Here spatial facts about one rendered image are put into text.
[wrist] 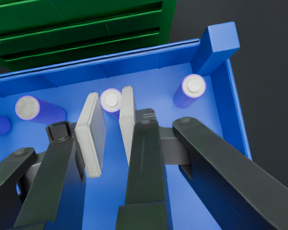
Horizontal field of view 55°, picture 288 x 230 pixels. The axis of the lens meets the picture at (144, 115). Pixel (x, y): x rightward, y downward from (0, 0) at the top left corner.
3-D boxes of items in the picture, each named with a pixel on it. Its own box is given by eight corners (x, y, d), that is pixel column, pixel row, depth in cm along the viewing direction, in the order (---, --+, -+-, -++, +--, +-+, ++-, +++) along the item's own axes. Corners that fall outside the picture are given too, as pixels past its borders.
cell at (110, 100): (128, 98, 26) (121, 85, 20) (131, 117, 26) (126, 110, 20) (109, 102, 26) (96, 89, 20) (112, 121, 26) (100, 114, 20)
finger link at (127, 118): (118, 120, 14) (133, 117, 14) (122, 86, 20) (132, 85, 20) (129, 172, 15) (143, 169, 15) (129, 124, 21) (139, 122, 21)
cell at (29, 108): (41, 117, 20) (67, 123, 26) (38, 92, 20) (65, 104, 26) (16, 122, 20) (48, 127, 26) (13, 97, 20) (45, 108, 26)
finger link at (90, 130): (101, 177, 15) (88, 180, 15) (107, 128, 21) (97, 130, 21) (88, 125, 14) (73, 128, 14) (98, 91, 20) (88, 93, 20)
